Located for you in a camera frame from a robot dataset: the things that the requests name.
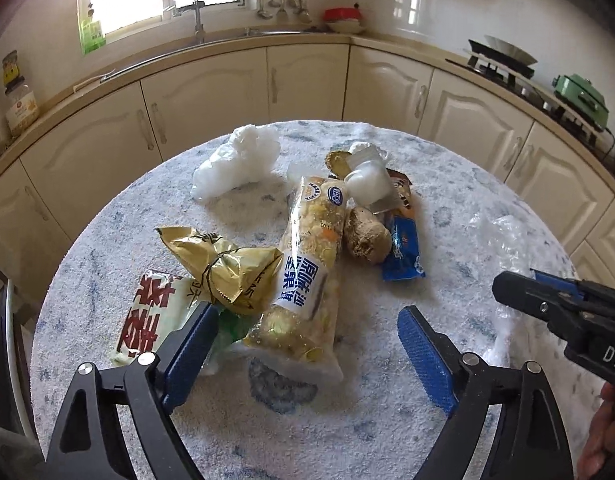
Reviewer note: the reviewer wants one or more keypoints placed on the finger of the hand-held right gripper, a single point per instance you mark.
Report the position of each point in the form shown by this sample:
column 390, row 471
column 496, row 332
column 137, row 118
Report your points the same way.
column 557, row 282
column 527, row 297

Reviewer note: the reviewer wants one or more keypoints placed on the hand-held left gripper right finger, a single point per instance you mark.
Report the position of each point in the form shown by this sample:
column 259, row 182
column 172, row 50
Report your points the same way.
column 427, row 360

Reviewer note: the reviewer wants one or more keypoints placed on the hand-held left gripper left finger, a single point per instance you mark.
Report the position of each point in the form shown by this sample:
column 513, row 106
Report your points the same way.
column 187, row 360

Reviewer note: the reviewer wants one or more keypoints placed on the white red-lettered packet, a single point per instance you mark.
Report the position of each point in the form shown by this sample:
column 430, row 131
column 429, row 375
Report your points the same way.
column 152, row 310

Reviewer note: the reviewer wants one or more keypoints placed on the brown ginger root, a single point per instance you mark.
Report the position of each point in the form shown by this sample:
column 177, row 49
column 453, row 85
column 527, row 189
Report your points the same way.
column 367, row 237

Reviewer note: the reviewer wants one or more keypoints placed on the long clear snack packet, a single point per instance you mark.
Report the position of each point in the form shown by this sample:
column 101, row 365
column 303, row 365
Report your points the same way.
column 307, row 270

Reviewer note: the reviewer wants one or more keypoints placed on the white plastic bag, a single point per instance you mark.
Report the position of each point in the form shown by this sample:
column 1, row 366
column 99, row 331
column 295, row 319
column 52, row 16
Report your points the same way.
column 237, row 160

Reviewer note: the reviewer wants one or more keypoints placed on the person's right hand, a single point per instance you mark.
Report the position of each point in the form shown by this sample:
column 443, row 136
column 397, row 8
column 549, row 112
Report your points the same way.
column 610, row 435

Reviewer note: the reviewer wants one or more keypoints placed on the round towel-covered table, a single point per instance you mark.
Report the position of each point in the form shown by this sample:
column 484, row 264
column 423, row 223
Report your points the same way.
column 377, row 410

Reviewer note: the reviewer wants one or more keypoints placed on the gold foil wrapper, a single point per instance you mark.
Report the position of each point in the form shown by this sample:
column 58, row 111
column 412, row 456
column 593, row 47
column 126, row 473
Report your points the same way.
column 222, row 270

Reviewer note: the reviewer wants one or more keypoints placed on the blue snack wrapper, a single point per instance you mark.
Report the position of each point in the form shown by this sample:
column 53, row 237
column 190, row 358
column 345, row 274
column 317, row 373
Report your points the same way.
column 405, row 250

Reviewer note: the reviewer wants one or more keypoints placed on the brown snack wrapper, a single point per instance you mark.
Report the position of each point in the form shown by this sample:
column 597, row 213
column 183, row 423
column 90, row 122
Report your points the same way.
column 405, row 195

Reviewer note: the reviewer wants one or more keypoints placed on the dark grey rice cooker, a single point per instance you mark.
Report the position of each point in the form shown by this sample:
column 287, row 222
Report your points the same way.
column 10, row 350

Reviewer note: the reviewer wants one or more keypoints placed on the green electric cooking pot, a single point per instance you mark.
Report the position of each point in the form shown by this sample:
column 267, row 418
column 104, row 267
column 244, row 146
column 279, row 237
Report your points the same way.
column 582, row 100

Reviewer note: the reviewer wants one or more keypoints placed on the black gas stove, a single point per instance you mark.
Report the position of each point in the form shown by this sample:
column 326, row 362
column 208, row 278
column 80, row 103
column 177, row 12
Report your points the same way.
column 537, row 97

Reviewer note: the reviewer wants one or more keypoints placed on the small white tied bag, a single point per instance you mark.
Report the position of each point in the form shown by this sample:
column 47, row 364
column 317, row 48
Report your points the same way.
column 370, row 180

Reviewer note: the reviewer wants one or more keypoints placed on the small brown ginger piece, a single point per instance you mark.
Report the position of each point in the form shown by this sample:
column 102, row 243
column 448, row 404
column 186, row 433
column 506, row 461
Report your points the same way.
column 335, row 162

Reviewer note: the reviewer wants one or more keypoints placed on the steel wok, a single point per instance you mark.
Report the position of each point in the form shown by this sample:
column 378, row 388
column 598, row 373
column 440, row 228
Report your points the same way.
column 502, row 52

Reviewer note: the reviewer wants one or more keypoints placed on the cream base kitchen cabinets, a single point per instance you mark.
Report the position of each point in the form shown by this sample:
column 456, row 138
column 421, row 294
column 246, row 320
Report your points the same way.
column 202, row 95

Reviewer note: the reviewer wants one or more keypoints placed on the white plastic spoon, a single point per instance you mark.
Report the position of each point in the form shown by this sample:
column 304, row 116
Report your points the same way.
column 90, row 85

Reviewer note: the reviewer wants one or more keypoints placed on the large clear grain jar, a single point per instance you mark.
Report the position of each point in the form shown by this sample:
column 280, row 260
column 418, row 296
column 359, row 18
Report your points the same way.
column 22, row 112

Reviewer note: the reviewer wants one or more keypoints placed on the white bowl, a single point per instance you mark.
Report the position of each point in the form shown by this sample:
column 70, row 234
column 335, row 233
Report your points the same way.
column 345, row 27

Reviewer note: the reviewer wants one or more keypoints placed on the green detergent bottle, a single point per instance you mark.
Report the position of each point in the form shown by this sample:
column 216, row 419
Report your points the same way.
column 92, row 37

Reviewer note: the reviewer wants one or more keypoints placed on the yellow label jar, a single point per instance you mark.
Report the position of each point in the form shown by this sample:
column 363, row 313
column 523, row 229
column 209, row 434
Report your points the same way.
column 10, row 72

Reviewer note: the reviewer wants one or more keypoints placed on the red bowl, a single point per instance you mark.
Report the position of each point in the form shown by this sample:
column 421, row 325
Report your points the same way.
column 342, row 14

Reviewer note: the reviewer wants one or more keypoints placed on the steel kitchen faucet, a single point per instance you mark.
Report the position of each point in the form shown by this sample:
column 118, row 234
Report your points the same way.
column 197, row 20

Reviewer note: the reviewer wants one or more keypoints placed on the steel double sink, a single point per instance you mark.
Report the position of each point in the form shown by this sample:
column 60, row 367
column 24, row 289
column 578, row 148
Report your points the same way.
column 277, row 31

